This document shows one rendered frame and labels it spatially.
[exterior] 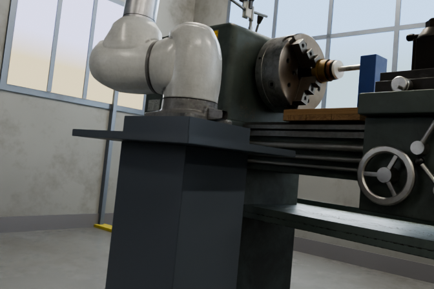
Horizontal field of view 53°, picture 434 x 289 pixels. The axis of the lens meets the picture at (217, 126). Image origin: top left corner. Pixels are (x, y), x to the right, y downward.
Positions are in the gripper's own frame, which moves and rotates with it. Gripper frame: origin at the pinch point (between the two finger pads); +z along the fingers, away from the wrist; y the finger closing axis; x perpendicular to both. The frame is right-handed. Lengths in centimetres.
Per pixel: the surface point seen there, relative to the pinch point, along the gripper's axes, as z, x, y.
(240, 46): 19.3, -9.6, 8.1
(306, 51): 20.5, 5.4, 28.6
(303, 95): 37.0, 7.4, 27.6
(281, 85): 34.4, -1.2, 23.6
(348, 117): 47, -6, 55
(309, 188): 81, 185, -94
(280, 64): 26.8, -3.0, 23.6
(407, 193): 68, -18, 80
